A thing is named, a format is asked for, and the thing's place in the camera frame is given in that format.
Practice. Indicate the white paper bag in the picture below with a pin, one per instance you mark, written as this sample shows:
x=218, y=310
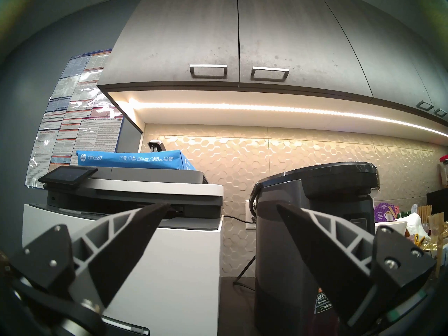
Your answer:
x=416, y=221

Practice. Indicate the white wall outlet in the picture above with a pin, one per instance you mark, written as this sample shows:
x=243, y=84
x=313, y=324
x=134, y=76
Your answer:
x=249, y=224

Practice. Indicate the clear bag yellow snacks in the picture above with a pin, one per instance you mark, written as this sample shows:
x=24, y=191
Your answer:
x=439, y=242

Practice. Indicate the purple coffee box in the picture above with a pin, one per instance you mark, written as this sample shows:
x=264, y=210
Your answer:
x=383, y=212

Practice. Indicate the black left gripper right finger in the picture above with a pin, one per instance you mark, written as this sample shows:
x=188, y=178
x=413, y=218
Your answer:
x=322, y=254

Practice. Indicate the blue printer paper ream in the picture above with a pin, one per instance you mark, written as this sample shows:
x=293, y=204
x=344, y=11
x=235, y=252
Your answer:
x=122, y=158

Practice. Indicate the glass jar red lid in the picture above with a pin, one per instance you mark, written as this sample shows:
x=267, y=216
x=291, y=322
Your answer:
x=444, y=170

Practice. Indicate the grey upper wall cabinet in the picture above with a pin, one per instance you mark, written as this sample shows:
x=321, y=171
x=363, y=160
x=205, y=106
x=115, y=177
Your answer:
x=280, y=41

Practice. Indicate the white grey office printer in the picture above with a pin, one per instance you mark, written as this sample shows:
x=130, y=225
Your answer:
x=175, y=268

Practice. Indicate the wooden stir stick bundle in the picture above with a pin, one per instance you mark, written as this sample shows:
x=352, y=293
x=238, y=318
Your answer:
x=425, y=212

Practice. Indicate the black stapler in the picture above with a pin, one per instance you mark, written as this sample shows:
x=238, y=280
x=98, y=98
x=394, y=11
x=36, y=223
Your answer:
x=155, y=146

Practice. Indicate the black microwave oven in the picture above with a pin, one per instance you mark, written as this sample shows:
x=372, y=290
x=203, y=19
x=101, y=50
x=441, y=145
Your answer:
x=437, y=198

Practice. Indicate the white round bowl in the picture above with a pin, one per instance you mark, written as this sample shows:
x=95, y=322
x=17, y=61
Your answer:
x=397, y=226

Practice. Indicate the laminated labor law poster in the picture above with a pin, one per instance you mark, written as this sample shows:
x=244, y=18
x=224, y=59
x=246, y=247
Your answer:
x=70, y=128

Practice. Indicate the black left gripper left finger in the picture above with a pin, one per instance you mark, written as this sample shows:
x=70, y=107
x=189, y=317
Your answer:
x=115, y=247

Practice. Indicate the green tea packets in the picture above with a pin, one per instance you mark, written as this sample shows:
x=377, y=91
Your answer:
x=406, y=213

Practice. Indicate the black electric water dispenser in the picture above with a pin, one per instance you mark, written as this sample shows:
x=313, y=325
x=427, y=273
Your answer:
x=280, y=251

